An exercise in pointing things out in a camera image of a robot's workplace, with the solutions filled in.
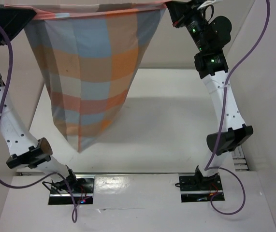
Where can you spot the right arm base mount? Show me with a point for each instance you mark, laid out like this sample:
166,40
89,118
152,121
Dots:
192,191

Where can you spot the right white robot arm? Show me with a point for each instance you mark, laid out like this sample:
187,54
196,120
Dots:
232,129

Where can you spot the checkered orange blue pillowcase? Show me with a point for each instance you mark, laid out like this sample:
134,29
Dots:
88,56

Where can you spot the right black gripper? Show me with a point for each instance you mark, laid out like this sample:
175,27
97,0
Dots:
176,13

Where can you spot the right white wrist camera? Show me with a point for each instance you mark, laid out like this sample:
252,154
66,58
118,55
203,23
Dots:
208,3

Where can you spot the aluminium table frame rail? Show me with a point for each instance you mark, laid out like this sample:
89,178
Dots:
239,159

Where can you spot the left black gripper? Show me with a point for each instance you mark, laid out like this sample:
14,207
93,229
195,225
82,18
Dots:
14,17

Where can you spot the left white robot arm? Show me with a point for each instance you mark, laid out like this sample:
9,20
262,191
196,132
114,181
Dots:
24,149

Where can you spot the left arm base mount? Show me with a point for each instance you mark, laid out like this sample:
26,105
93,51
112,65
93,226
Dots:
82,192

